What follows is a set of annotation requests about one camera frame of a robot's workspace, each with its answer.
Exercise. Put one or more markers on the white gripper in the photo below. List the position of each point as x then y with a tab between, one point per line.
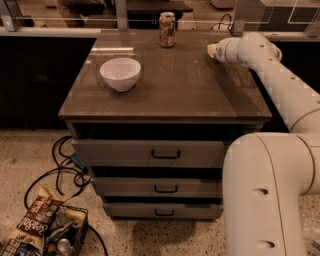
220	52

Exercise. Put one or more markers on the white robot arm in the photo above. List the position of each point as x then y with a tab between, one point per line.
265	173

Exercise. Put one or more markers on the white ceramic bowl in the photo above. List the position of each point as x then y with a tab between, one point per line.
121	74

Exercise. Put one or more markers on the orange soda can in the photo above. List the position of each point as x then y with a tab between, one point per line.
166	29

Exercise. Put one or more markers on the grey three-drawer cabinet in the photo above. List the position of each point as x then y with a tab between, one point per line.
181	95

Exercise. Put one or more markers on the top grey drawer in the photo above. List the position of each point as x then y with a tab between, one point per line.
146	153

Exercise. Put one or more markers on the grey drawer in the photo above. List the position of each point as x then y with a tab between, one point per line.
157	187
162	210
146	153

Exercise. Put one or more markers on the middle grey drawer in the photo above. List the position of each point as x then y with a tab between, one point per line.
157	187

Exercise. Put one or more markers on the bottom grey drawer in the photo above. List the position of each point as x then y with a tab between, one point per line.
162	210

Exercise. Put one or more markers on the brown snack chip bag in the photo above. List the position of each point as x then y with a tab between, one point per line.
37	221

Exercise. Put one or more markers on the silver can in basket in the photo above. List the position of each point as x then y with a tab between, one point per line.
64	247

